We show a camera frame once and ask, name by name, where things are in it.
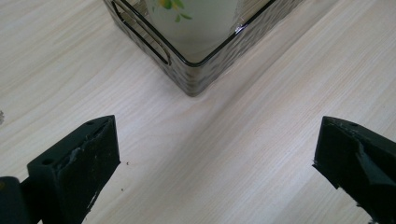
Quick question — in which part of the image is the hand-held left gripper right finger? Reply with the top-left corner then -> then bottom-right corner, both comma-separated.
311,116 -> 396,224

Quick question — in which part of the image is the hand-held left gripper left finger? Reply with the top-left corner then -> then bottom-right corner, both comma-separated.
26,114 -> 121,224

